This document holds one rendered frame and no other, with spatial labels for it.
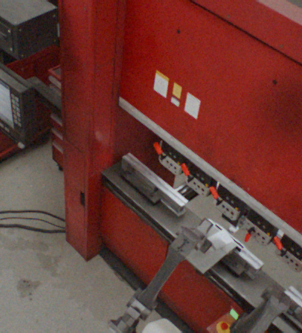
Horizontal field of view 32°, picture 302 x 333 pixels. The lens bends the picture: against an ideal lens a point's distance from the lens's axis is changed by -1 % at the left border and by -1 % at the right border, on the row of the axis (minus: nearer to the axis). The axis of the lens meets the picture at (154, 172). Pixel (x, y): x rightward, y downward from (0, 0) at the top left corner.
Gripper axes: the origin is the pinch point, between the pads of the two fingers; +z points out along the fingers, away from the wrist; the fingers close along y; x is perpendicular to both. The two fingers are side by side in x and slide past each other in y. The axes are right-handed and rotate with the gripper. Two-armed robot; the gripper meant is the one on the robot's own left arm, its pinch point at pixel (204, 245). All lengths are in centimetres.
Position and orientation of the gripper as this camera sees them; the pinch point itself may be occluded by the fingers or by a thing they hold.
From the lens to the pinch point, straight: 268.1
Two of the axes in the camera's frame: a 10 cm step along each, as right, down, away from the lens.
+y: -6.9, -5.7, 4.4
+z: 2.8, 3.5, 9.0
